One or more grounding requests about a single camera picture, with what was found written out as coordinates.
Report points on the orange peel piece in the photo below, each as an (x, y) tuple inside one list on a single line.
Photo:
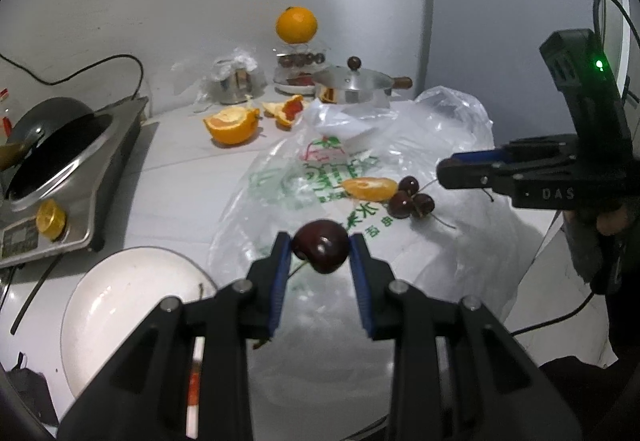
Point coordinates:
[(327, 94), (272, 107)]

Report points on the orange peel with red inside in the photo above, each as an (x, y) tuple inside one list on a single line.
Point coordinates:
[(291, 110)]

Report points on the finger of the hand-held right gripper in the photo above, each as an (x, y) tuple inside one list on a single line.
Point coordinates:
[(465, 176), (475, 156)]

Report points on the peeled orange segment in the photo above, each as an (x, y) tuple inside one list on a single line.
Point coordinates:
[(370, 188)]

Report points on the crumpled clear plastic bag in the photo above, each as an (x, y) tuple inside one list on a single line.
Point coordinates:
[(190, 71)]

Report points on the hollow orange peel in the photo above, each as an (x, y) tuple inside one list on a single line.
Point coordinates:
[(230, 126)]

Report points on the whole orange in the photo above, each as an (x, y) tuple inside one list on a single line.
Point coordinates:
[(296, 25)]

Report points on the steel cup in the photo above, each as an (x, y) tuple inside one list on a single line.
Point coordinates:
[(235, 86)]

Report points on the person's right hand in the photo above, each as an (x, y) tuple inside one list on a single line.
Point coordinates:
[(614, 221)]

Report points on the clear printed plastic bag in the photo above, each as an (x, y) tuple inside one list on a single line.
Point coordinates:
[(450, 131)]

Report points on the glass jar with dark dates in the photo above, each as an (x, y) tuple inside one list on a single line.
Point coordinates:
[(300, 61)]

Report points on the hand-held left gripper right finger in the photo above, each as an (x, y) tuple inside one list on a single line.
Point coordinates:
[(361, 286)]

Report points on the white plate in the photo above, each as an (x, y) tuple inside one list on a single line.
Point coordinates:
[(125, 296)]

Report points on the person's right forearm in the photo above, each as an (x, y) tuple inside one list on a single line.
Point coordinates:
[(582, 251)]

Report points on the steel induction cooker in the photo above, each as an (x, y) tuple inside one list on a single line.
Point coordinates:
[(100, 161)]

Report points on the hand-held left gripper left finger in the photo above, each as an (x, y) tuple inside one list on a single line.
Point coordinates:
[(280, 281)]

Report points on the dark clothing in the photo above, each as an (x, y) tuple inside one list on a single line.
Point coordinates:
[(600, 396)]

